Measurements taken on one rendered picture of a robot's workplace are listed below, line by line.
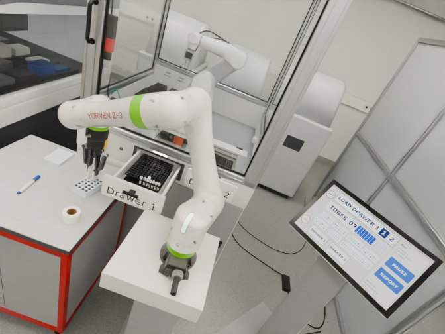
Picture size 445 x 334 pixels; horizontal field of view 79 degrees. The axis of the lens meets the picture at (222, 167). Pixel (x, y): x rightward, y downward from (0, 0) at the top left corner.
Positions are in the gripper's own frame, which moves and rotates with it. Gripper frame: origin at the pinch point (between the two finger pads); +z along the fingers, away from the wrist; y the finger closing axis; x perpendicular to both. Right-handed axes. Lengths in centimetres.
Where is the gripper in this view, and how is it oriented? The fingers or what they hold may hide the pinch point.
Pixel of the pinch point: (92, 173)
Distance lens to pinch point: 144.7
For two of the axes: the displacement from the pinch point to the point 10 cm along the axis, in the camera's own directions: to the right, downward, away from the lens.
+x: 3.2, -4.0, 8.6
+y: 8.9, 4.4, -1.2
